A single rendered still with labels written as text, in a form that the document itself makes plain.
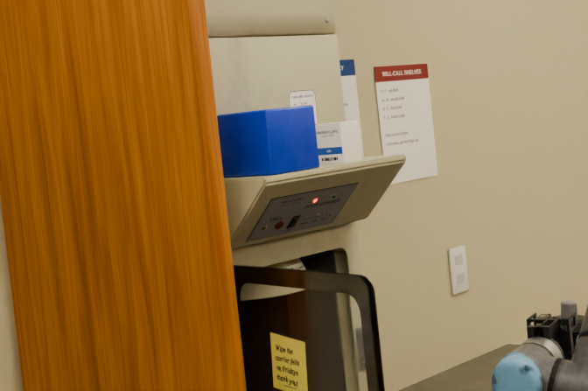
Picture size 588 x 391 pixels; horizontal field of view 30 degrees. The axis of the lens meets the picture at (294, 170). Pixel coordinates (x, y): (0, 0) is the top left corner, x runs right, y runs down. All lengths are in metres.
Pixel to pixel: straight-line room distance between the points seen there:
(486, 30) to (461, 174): 0.40
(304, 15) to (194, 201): 0.42
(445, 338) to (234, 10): 1.35
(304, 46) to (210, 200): 0.39
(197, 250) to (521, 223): 1.69
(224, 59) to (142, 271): 0.33
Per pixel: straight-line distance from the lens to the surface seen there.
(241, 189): 1.50
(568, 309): 1.98
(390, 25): 2.62
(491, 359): 2.78
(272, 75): 1.66
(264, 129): 1.49
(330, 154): 1.65
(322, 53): 1.75
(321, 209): 1.63
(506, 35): 3.03
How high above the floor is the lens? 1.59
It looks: 3 degrees down
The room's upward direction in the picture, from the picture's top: 6 degrees counter-clockwise
